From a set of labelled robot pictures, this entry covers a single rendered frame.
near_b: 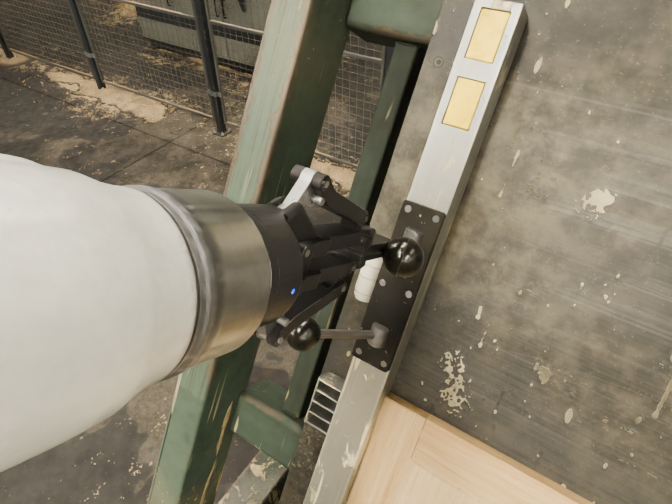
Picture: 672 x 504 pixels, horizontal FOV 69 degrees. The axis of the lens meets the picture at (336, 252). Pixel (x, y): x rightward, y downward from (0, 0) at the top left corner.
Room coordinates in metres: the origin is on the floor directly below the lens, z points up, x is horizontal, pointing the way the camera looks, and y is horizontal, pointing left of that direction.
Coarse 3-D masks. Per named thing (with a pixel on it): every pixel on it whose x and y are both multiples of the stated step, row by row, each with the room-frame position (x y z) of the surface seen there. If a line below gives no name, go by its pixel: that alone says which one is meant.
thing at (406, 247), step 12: (408, 228) 0.42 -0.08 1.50; (396, 240) 0.33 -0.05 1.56; (408, 240) 0.33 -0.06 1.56; (420, 240) 0.41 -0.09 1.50; (384, 252) 0.33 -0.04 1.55; (396, 252) 0.32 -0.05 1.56; (408, 252) 0.32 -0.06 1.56; (420, 252) 0.32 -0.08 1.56; (384, 264) 0.32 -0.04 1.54; (396, 264) 0.31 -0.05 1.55; (408, 264) 0.31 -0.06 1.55; (420, 264) 0.32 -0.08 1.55; (396, 276) 0.31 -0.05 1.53; (408, 276) 0.31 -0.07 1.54
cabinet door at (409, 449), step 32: (384, 416) 0.32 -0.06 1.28; (416, 416) 0.31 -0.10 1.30; (384, 448) 0.29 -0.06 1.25; (416, 448) 0.28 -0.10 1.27; (448, 448) 0.27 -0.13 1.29; (480, 448) 0.27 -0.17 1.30; (384, 480) 0.27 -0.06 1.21; (416, 480) 0.26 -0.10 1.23; (448, 480) 0.25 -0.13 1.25; (480, 480) 0.24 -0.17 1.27; (512, 480) 0.24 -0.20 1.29; (544, 480) 0.23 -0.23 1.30
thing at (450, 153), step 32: (480, 0) 0.55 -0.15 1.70; (512, 32) 0.51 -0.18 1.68; (480, 64) 0.51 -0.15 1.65; (448, 96) 0.50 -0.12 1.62; (448, 128) 0.48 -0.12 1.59; (480, 128) 0.47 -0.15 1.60; (448, 160) 0.46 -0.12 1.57; (416, 192) 0.45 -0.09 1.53; (448, 192) 0.44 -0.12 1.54; (448, 224) 0.44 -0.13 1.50; (352, 384) 0.34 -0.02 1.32; (384, 384) 0.33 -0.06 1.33; (352, 416) 0.32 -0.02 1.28; (352, 448) 0.29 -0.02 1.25; (320, 480) 0.28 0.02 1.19; (352, 480) 0.27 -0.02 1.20
